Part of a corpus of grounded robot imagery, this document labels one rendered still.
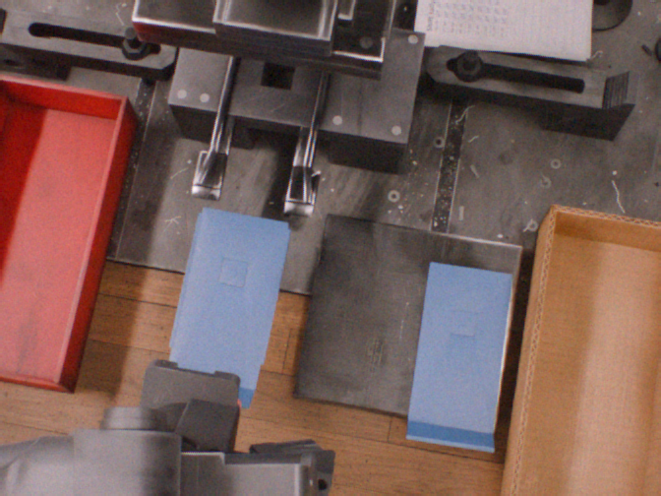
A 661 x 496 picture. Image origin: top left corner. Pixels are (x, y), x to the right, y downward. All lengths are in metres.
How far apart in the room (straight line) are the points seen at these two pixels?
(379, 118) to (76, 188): 0.28
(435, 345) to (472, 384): 0.04
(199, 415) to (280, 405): 0.23
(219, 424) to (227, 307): 0.17
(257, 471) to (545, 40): 0.52
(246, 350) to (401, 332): 0.15
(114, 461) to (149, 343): 0.38
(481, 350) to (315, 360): 0.14
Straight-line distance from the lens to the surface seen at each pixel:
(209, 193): 1.01
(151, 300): 1.07
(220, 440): 0.81
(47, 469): 0.69
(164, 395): 0.86
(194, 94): 1.03
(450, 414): 1.03
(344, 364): 1.03
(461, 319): 1.04
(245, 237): 0.98
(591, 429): 1.06
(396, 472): 1.04
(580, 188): 1.11
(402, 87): 1.03
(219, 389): 0.85
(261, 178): 1.09
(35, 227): 1.11
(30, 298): 1.09
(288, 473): 0.74
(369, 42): 0.87
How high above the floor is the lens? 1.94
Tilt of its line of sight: 75 degrees down
